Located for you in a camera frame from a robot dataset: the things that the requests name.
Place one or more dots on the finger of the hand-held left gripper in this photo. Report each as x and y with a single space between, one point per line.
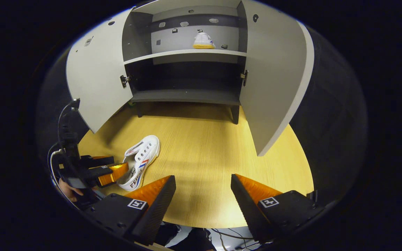
112 174
96 161

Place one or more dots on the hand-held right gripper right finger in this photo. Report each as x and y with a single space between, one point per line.
248 211

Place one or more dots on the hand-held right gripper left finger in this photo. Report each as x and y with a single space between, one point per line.
157 212

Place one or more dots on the white canvas shoe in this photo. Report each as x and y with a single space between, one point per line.
145 153
203 40

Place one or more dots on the white shoe cabinet door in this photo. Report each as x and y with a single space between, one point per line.
274 87
96 76

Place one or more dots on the white grey shoe cabinet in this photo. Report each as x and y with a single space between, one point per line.
187 96

